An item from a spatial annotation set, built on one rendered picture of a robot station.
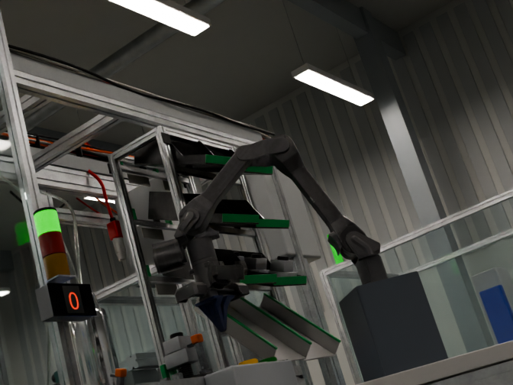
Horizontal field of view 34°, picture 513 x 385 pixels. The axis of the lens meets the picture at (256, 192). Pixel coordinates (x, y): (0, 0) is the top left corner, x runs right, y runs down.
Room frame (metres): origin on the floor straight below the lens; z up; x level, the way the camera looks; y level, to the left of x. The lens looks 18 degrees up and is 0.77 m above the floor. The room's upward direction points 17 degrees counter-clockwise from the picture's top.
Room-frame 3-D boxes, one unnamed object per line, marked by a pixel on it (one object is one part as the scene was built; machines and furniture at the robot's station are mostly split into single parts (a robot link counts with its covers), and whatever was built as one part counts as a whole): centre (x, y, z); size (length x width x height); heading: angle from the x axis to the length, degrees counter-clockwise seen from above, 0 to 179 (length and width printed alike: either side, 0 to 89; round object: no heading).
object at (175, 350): (1.82, 0.27, 1.06); 0.08 x 0.04 x 0.07; 61
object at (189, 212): (1.75, 0.19, 1.27); 0.12 x 0.08 x 0.11; 93
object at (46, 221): (1.71, 0.45, 1.38); 0.05 x 0.05 x 0.05
